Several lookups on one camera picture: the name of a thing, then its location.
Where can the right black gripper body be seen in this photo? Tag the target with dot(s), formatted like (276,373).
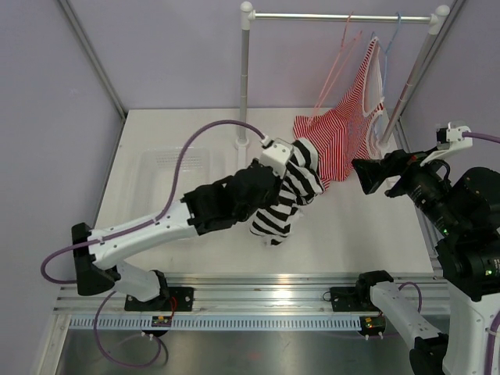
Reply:
(408,164)

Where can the white metal clothes rack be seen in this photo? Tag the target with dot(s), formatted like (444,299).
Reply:
(435,22)

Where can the aluminium frame post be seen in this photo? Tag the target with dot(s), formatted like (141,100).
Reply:
(433,54)
(86,46)

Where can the left aluminium frame post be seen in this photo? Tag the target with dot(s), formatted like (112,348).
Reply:
(86,46)

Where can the red white striped tank top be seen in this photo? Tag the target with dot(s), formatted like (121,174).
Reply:
(346,132)

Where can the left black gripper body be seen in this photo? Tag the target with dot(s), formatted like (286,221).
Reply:
(271,198)

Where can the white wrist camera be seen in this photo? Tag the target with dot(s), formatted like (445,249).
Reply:
(276,154)
(450,141)

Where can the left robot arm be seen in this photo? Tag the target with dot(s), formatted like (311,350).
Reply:
(100,260)

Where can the white slotted cable duct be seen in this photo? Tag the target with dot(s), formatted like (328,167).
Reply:
(218,323)

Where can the pink plastic hanger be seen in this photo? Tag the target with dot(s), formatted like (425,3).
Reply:
(343,55)

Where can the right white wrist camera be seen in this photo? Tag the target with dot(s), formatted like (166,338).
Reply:
(450,141)

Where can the blue plastic hanger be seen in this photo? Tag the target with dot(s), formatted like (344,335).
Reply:
(386,51)

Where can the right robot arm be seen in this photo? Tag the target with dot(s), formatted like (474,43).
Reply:
(466,213)

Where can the black white striped tank top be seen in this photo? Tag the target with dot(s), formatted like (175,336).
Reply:
(300,187)

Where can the clear plastic basket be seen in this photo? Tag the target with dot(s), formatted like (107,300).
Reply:
(155,173)

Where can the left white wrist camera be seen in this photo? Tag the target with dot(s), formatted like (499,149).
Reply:
(276,154)

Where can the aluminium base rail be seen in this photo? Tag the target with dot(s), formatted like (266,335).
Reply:
(280,294)

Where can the right aluminium frame post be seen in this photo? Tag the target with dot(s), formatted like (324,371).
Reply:
(433,54)

